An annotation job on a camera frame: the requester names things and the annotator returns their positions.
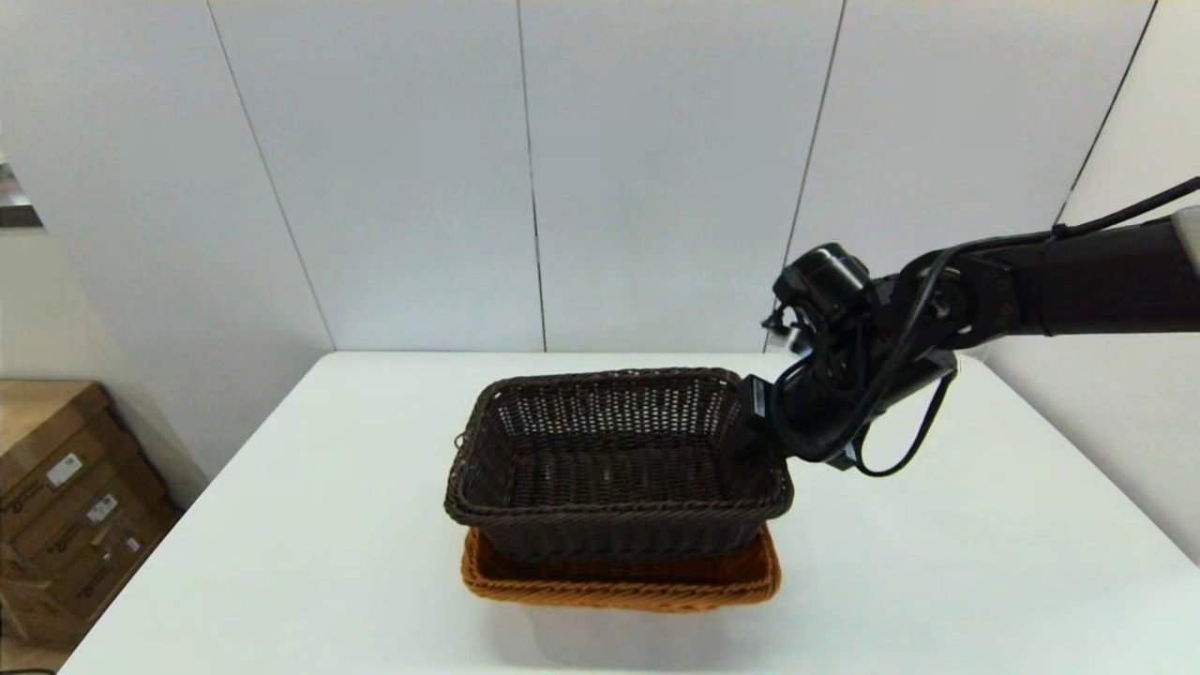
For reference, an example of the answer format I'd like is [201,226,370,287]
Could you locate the dark brown wicker basket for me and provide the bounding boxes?
[443,367,796,563]

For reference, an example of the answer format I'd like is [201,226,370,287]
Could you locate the orange wicker basket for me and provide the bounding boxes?
[459,525,782,615]

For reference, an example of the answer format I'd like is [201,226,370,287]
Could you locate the brown cardboard box white label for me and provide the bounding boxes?
[0,441,168,575]
[0,483,185,650]
[0,380,142,517]

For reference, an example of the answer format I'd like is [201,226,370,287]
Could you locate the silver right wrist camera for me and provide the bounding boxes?
[761,300,817,355]

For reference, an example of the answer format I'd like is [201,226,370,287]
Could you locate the grey metal wall fixture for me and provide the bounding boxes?
[0,155,46,231]

